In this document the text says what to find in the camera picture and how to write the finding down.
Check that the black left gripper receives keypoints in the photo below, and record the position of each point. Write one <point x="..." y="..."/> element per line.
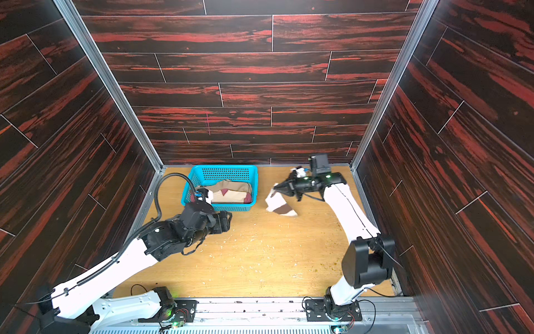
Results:
<point x="216" y="218"/>

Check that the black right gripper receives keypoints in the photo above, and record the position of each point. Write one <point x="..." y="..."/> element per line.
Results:
<point x="292" y="186"/>

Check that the white striped sock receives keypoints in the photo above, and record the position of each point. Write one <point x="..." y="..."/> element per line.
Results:
<point x="277" y="204"/>

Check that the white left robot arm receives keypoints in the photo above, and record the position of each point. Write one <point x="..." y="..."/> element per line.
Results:
<point x="79" y="305"/>

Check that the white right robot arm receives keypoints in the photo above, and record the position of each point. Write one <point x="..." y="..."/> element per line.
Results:
<point x="368" y="260"/>

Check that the teal plastic basket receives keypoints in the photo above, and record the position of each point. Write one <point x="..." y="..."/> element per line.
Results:
<point x="206" y="175"/>

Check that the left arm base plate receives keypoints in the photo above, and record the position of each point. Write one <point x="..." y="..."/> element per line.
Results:
<point x="172" y="310"/>

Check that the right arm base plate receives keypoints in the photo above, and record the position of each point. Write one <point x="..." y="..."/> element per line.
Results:
<point x="324" y="309"/>

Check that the aluminium corner frame right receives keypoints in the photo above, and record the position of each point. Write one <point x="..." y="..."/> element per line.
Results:
<point x="413" y="38"/>

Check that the aluminium corner frame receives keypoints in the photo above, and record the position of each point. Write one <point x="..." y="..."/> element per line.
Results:
<point x="80" y="31"/>
<point x="413" y="38"/>

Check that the aluminium corner frame left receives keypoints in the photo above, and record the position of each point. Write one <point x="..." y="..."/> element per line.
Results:
<point x="80" y="31"/>

